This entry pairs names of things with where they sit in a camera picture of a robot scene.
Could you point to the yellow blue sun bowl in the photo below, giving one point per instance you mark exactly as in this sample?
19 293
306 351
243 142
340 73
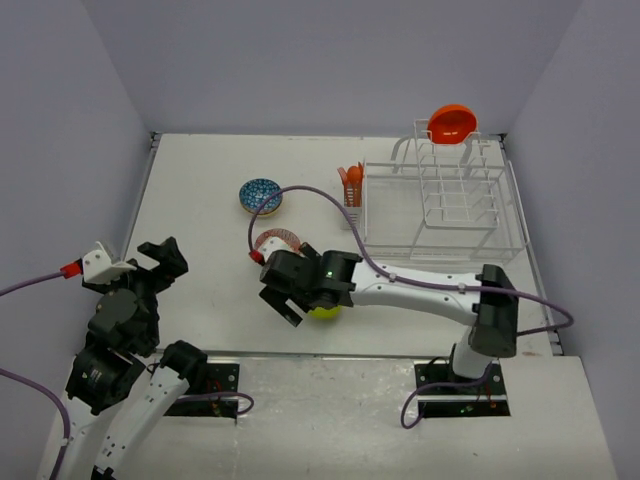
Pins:
250 205

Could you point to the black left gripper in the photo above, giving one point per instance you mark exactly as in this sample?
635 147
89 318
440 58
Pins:
172 263

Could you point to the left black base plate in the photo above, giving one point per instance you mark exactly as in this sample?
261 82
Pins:
218 377

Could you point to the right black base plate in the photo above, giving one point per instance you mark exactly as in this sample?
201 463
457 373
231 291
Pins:
487 400

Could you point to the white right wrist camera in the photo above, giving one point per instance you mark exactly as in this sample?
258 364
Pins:
264 248

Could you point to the white wire dish rack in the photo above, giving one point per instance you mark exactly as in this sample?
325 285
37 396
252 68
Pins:
430 203

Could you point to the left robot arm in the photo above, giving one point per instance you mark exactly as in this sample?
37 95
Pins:
98 432

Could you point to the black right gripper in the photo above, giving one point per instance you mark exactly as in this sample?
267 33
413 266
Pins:
278 299

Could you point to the yellow-green bowl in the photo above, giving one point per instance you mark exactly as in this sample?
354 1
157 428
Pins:
321 313

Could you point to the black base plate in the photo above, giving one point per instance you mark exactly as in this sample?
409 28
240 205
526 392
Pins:
487 400
218 377

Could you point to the blue zigzag bowl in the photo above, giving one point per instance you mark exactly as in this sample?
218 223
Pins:
261 188

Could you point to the orange plastic spoon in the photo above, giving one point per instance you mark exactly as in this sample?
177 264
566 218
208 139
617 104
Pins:
355 179

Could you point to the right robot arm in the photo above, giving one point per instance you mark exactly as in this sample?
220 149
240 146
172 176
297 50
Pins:
484 303

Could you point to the white cutlery holder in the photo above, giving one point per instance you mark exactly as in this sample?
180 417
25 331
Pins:
355 214

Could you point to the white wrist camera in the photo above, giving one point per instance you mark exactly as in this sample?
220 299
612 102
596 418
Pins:
264 248
101 267

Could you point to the orange plastic fork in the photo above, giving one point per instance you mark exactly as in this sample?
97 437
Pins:
343 175

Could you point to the orange bowl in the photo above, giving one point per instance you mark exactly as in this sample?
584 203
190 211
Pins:
451 124

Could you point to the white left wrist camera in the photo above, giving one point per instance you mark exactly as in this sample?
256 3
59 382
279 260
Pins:
101 267

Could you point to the red patterned bowl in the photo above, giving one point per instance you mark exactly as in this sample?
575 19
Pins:
289 237

